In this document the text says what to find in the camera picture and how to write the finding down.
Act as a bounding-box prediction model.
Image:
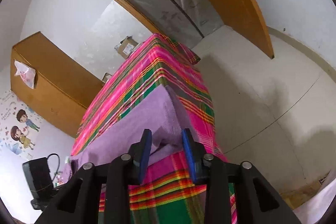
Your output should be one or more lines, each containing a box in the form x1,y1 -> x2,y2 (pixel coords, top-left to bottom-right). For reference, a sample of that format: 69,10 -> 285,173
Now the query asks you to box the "labelled cardboard box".
114,35 -> 140,60

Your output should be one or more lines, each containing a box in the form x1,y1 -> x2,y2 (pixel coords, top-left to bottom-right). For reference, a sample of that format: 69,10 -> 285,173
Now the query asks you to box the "cartoon couple wall sticker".
0,91 -> 44,159

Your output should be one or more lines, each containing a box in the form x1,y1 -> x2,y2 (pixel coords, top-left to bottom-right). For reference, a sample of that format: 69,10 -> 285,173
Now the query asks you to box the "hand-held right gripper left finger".
34,129 -> 153,224

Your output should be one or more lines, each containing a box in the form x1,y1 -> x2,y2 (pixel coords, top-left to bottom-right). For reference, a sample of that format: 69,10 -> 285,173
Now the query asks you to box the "pink green plaid bedspread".
71,33 -> 238,224

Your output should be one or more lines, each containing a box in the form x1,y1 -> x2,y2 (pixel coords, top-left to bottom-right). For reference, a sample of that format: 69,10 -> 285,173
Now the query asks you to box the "wooden wardrobe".
10,31 -> 106,139

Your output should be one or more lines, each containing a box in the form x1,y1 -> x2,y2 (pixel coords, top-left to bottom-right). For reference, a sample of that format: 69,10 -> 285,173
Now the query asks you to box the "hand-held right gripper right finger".
182,129 -> 302,224

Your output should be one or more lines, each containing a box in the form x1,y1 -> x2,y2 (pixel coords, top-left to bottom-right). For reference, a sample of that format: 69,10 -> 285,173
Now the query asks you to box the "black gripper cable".
46,153 -> 61,184

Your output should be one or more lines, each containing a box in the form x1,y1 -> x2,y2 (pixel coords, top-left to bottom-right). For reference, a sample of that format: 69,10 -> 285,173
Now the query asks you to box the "purple fleece cloth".
62,86 -> 191,186

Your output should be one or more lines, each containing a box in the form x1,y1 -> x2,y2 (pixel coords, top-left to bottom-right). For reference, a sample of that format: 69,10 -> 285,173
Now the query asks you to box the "pink white paper bag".
13,60 -> 38,90

